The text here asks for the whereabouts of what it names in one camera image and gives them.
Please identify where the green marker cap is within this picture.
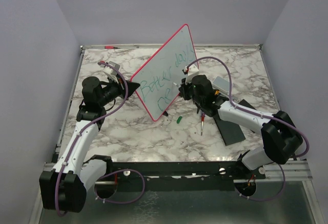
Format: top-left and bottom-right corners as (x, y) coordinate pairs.
(176, 116), (182, 124)

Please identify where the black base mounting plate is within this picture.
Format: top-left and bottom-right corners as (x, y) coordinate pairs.
(95, 161), (265, 192)

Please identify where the grey white router box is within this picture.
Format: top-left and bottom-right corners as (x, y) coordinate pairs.
(212, 76), (230, 94)

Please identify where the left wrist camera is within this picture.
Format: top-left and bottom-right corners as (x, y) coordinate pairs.
(102, 61), (120, 83)

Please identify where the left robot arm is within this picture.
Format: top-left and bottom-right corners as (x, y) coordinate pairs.
(39, 76), (140, 217)

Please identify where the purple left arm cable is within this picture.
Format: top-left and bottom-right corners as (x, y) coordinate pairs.
(56, 61), (147, 217)

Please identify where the black network switch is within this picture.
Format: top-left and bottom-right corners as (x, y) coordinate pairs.
(237, 99), (260, 115)

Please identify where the red marker at wall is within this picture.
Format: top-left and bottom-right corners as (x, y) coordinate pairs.
(104, 46), (120, 49)

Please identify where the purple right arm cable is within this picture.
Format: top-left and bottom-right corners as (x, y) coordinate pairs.
(186, 56), (310, 201)

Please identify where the black flat box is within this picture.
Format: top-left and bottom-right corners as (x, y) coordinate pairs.
(214, 119), (245, 146)

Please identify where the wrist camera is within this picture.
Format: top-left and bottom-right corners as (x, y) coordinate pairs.
(102, 61), (120, 83)
(181, 64), (199, 85)

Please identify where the aluminium frame rail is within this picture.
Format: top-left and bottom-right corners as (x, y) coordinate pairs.
(263, 160), (313, 181)

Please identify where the blue transparent screwdriver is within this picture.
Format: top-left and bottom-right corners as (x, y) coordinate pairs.
(200, 112), (205, 136)

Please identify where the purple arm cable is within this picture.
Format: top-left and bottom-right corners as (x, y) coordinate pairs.
(56, 61), (147, 217)
(186, 56), (310, 201)

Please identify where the pink framed whiteboard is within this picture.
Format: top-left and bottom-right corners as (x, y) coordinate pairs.
(130, 24), (196, 121)

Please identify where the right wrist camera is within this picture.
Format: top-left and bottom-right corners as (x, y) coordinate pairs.
(181, 64), (199, 85)

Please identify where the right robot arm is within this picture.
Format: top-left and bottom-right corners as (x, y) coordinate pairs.
(179, 75), (303, 178)

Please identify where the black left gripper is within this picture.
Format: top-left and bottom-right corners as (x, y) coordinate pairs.
(99, 74), (140, 107)

